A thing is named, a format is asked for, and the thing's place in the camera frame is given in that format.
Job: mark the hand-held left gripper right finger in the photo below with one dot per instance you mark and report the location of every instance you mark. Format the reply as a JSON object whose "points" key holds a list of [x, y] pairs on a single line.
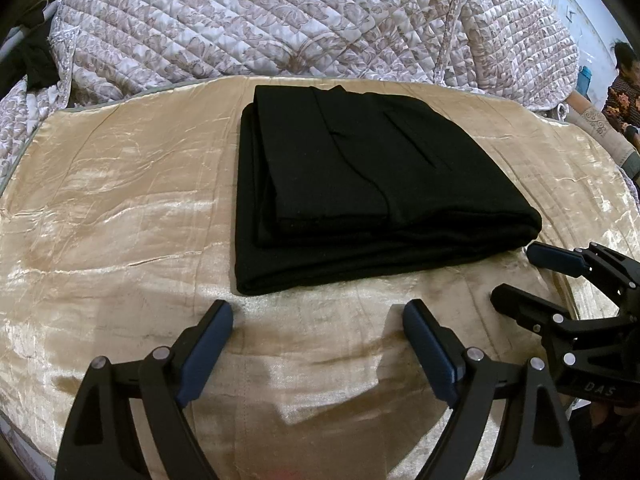
{"points": [[430, 345]]}

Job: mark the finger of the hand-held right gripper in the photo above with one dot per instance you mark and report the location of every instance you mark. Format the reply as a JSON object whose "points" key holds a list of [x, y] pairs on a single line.
{"points": [[525, 307], [557, 260]]}

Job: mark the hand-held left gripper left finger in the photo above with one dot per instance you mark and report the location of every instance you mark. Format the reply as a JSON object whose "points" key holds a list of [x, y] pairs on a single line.
{"points": [[205, 345]]}

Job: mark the black pants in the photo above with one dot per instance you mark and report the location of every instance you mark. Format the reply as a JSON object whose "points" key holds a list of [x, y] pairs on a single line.
{"points": [[350, 185]]}

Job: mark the beige patterned cushion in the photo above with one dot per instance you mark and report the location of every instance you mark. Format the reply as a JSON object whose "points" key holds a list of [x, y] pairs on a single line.
{"points": [[600, 125]]}

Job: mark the beige satin blanket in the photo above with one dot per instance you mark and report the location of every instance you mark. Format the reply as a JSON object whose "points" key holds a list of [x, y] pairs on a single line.
{"points": [[125, 210]]}

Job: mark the floral quilted quilt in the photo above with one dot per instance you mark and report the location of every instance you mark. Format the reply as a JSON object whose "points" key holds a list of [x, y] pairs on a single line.
{"points": [[250, 25]]}

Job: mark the black cloth pile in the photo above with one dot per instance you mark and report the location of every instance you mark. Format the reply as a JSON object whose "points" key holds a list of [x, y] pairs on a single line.
{"points": [[42, 65]]}

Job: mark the white wall board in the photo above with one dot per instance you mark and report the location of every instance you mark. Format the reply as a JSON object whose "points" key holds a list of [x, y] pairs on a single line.
{"points": [[567, 0]]}

